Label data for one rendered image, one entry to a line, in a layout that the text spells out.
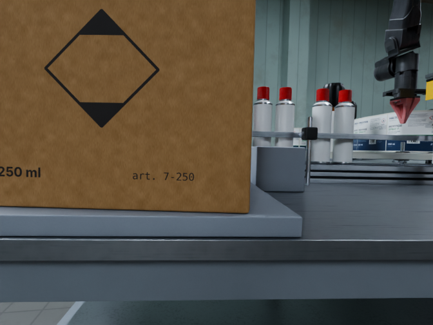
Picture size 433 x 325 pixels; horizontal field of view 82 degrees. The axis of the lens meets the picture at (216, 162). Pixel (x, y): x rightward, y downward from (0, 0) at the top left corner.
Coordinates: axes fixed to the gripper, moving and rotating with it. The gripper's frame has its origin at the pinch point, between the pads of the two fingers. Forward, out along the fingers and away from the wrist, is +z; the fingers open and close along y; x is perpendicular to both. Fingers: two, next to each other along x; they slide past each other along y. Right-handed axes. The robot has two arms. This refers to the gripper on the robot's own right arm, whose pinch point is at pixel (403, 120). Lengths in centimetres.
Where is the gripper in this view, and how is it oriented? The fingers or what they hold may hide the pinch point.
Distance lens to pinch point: 97.8
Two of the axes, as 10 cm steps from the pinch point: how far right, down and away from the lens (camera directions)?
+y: -10.0, -0.1, -0.7
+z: -0.2, 10.0, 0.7
